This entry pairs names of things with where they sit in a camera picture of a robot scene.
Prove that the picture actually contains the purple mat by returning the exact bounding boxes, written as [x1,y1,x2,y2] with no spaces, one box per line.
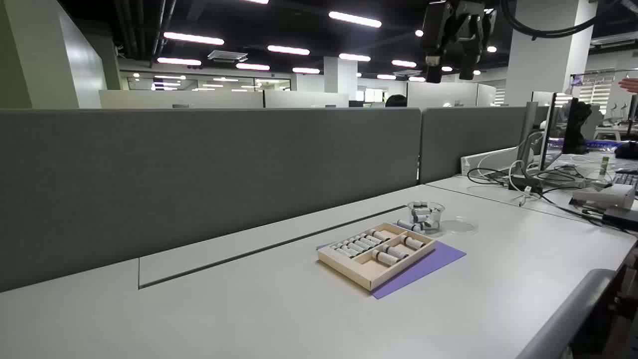
[374,243,465,299]

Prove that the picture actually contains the computer monitor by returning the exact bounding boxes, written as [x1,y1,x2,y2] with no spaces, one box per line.
[517,92,557,171]

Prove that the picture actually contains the light wooden tray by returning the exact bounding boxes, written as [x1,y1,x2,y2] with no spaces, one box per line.
[318,223,437,291]

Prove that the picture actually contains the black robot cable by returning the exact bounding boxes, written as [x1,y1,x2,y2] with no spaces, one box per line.
[497,0,601,40]

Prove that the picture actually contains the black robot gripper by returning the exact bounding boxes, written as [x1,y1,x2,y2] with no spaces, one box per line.
[421,0,497,84]

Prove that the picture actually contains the tangled desk cables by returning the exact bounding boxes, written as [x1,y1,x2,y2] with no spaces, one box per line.
[465,155,601,201]

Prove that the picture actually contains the grey desk partition right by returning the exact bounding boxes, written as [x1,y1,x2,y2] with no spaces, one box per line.
[419,108,525,183]

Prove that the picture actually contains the grey desk partition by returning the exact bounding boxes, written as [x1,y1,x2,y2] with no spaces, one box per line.
[0,108,421,291]
[419,108,525,183]

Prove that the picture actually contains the grey desk partition left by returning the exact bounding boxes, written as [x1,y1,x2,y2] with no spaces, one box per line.
[0,108,421,291]

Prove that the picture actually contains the white power strip box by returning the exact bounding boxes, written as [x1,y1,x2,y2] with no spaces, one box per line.
[573,183,635,209]

